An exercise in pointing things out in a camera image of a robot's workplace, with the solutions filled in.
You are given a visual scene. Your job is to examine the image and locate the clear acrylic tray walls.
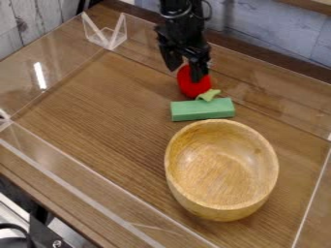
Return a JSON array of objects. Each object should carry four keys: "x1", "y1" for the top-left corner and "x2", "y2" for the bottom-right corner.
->
[{"x1": 0, "y1": 16, "x2": 331, "y2": 248}]

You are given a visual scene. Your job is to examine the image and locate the black metal bracket with screw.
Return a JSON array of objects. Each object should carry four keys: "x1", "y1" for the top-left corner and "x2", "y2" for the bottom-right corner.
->
[{"x1": 29, "y1": 217, "x2": 73, "y2": 248}]

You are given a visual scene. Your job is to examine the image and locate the black cable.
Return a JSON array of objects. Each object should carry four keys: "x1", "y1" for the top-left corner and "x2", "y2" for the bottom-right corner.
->
[{"x1": 0, "y1": 222, "x2": 36, "y2": 248}]

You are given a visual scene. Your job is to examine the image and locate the red plush fruit green leaf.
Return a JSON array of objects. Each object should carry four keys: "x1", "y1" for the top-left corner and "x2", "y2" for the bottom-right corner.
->
[{"x1": 177, "y1": 65, "x2": 221, "y2": 102}]

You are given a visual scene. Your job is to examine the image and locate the green rectangular block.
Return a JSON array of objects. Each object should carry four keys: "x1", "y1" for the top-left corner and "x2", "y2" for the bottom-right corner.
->
[{"x1": 171, "y1": 98, "x2": 235, "y2": 121}]

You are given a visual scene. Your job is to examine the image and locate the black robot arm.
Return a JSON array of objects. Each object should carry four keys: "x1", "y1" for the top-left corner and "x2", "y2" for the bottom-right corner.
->
[{"x1": 153, "y1": 0, "x2": 211, "y2": 83}]

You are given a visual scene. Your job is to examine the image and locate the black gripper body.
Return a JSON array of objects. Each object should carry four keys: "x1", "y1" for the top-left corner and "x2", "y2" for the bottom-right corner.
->
[{"x1": 155, "y1": 15, "x2": 211, "y2": 58}]

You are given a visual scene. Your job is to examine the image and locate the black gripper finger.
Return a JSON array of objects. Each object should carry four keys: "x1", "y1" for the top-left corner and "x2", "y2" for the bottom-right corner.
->
[
  {"x1": 188, "y1": 54, "x2": 209, "y2": 83},
  {"x1": 157, "y1": 36, "x2": 183, "y2": 72}
]

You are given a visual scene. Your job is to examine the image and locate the wooden bowl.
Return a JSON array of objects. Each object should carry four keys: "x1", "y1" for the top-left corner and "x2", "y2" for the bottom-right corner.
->
[{"x1": 164, "y1": 119, "x2": 279, "y2": 222}]

